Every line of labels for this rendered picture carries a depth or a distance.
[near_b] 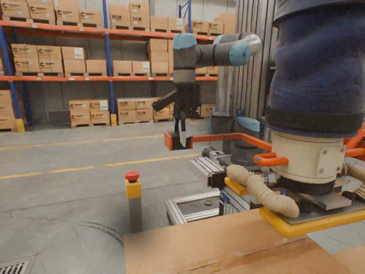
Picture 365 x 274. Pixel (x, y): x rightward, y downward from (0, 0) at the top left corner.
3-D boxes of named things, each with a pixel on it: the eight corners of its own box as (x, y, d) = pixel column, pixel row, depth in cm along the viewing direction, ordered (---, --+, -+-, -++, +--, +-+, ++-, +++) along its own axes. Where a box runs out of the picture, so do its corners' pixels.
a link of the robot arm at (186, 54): (201, 36, 70) (189, 30, 63) (200, 70, 73) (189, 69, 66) (180, 38, 74) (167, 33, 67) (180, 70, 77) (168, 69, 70)
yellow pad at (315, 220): (285, 240, 46) (289, 219, 45) (257, 213, 56) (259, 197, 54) (394, 214, 56) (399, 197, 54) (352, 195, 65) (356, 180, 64)
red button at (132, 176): (125, 185, 95) (125, 177, 94) (124, 179, 102) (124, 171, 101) (141, 183, 98) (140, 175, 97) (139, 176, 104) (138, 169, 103)
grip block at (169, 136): (169, 151, 72) (169, 137, 71) (164, 144, 80) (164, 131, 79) (193, 149, 75) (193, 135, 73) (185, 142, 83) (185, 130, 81)
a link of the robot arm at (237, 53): (268, 55, 107) (244, 73, 69) (245, 56, 112) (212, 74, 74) (269, 29, 102) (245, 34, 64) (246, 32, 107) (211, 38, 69)
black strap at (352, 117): (310, 135, 45) (314, 116, 44) (247, 118, 66) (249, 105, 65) (385, 129, 51) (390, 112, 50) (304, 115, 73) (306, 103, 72)
